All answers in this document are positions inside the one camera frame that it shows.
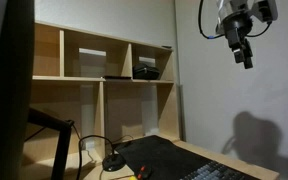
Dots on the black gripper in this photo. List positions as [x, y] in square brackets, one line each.
[236, 30]

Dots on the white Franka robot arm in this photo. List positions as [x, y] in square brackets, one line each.
[242, 6]

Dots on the grey mechanical keyboard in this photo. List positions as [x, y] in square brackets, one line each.
[217, 171]

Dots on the small black remote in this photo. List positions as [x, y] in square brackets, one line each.
[166, 47]

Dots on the black zippered case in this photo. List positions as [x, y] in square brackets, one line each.
[145, 71]

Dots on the black desk mat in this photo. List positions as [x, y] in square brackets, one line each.
[170, 160]

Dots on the light wooden shelf unit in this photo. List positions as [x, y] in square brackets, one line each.
[100, 90]

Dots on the black mouse with red buttons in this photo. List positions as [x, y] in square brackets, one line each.
[144, 172]

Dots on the yellow object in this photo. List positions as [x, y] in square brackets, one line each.
[132, 178]

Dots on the round black puck device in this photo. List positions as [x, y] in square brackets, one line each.
[113, 162]

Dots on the large dark monitor panel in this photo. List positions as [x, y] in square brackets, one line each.
[7, 90]

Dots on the black metal stand frame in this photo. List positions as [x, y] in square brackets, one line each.
[52, 140]

